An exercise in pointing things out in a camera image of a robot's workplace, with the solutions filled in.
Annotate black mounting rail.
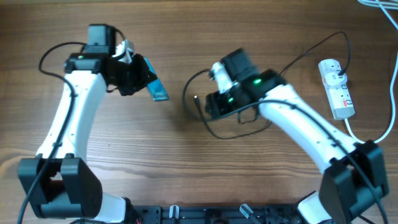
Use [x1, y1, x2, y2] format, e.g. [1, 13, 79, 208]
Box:
[134, 204, 306, 224]

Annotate black charging cable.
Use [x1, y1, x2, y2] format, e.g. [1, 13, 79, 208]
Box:
[193, 31, 353, 141]

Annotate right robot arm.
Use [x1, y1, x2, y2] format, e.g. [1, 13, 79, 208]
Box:
[205, 49, 389, 223]

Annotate blue Galaxy smartphone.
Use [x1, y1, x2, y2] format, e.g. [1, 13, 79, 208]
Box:
[144, 57, 169, 101]

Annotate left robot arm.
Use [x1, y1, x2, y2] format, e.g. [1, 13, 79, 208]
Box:
[18, 24, 169, 223]

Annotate white power strip cord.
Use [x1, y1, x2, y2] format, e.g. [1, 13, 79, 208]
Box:
[343, 49, 398, 145]

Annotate white USB charger plug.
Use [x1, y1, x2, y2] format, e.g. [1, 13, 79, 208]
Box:
[324, 71, 347, 88]

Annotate white cables top right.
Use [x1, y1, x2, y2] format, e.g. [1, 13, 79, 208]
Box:
[357, 0, 398, 30]

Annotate white power strip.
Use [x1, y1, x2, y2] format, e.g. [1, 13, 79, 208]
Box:
[318, 59, 355, 119]

